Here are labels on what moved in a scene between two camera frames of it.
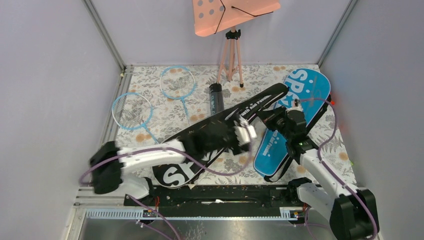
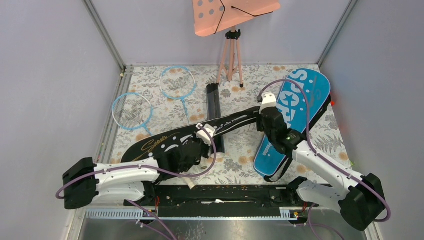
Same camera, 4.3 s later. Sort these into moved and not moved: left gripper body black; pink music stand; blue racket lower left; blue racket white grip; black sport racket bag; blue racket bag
Moved: left gripper body black; black sport racket bag
Not moved: blue racket lower left; blue racket white grip; pink music stand; blue racket bag
